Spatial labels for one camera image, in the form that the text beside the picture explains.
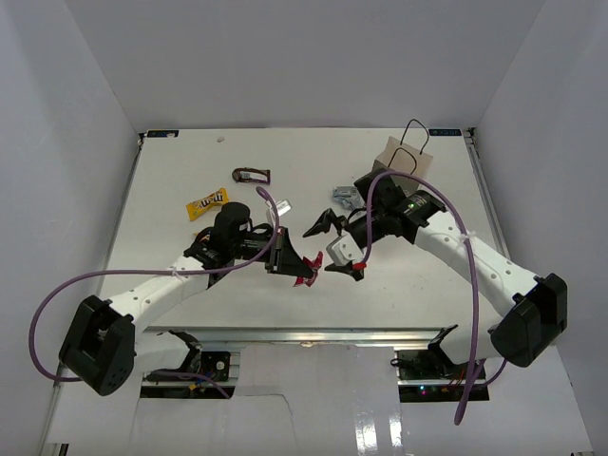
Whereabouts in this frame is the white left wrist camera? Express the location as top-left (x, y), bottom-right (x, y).
top-left (266, 199), bottom-right (292, 219)

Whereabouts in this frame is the red twisted candy packet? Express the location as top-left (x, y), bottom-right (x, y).
top-left (294, 251), bottom-right (324, 287)

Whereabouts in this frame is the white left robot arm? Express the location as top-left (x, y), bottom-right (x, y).
top-left (59, 202), bottom-right (318, 396)

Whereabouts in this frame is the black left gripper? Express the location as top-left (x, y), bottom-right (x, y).
top-left (230, 226), bottom-right (312, 277)

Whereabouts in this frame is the large yellow M&M packet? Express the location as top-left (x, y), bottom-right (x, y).
top-left (186, 187), bottom-right (230, 221)

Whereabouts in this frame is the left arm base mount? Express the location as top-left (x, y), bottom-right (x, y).
top-left (144, 350), bottom-right (232, 390)

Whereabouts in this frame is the brown paper coffee bag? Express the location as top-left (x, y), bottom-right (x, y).
top-left (371, 118), bottom-right (433, 179)

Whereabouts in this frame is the blue label right corner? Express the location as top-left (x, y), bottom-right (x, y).
top-left (428, 128), bottom-right (462, 137)

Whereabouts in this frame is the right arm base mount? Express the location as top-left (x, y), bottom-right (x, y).
top-left (389, 327), bottom-right (466, 404)

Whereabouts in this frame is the brown chocolate bar wrapper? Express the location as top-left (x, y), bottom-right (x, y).
top-left (232, 167), bottom-right (271, 185)

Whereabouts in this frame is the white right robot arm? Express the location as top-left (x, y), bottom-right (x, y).
top-left (304, 169), bottom-right (567, 379)

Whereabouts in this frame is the aluminium front rail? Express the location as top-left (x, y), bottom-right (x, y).
top-left (83, 326), bottom-right (507, 351)

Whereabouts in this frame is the blue label corner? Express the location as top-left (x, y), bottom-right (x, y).
top-left (428, 128), bottom-right (462, 137)
top-left (145, 129), bottom-right (180, 138)

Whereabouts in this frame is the blue label left corner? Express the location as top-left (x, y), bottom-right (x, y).
top-left (145, 129), bottom-right (180, 138)

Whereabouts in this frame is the grey blue snack packet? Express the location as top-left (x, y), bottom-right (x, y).
top-left (332, 186), bottom-right (365, 211)

